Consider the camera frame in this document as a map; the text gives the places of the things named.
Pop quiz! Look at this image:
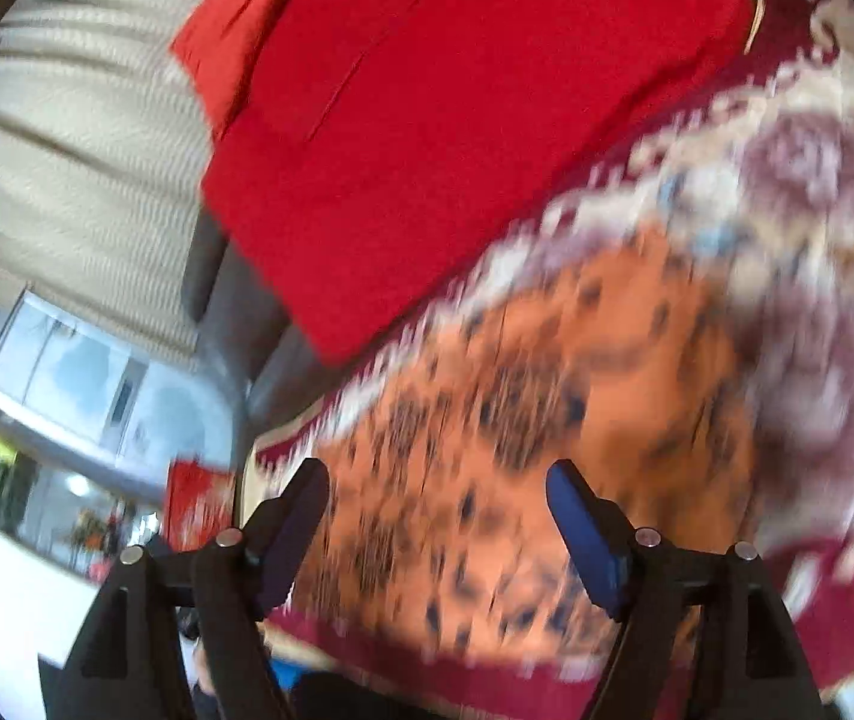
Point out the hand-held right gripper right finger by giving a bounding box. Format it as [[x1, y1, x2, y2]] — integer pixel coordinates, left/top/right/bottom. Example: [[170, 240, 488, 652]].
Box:
[[545, 459, 825, 720]]

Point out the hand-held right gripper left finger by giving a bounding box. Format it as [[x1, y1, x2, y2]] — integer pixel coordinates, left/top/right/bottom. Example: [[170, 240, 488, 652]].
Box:
[[41, 457, 330, 720]]

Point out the orange floral shirt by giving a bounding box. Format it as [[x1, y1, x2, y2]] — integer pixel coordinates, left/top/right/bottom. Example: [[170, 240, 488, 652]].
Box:
[[299, 225, 765, 676]]

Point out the red gift bag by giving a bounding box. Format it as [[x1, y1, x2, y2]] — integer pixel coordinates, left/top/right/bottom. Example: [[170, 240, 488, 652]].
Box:
[[164, 461, 237, 552]]

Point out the dark leather sofa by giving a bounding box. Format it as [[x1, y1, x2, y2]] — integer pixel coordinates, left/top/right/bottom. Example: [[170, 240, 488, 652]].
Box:
[[179, 210, 368, 466]]

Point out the white glossy cabinet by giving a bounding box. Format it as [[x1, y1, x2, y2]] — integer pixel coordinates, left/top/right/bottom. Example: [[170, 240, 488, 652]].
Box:
[[0, 289, 233, 481]]

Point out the floral printed blanket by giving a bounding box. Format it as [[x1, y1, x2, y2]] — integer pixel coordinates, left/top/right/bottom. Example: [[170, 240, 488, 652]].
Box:
[[243, 0, 854, 720]]

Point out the cream dotted curtain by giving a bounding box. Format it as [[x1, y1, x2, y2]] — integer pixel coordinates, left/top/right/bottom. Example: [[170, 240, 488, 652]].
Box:
[[0, 0, 323, 353]]

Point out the red folded blanket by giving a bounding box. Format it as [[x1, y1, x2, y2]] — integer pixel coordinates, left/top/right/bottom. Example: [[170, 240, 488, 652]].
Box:
[[198, 0, 758, 365]]

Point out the red satin pillow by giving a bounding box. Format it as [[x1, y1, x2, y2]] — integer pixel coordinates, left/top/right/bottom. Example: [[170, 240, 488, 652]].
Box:
[[170, 0, 323, 143]]

